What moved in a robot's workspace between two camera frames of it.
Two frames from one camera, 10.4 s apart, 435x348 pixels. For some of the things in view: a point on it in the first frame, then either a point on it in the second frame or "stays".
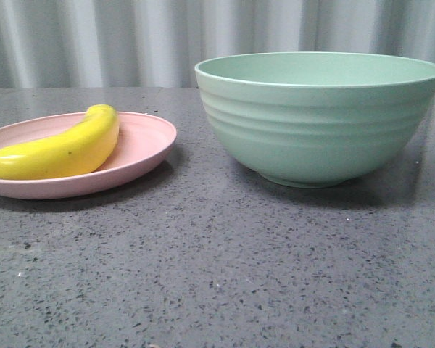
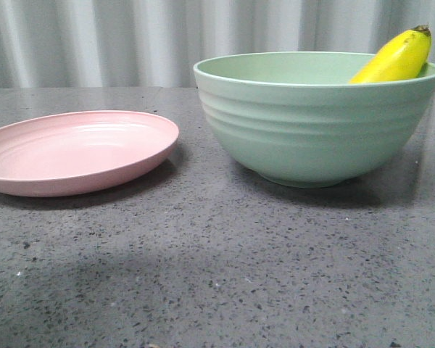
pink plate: [66, 154] stays
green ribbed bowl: [310, 119] stays
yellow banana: [77, 150] -> [403, 58]
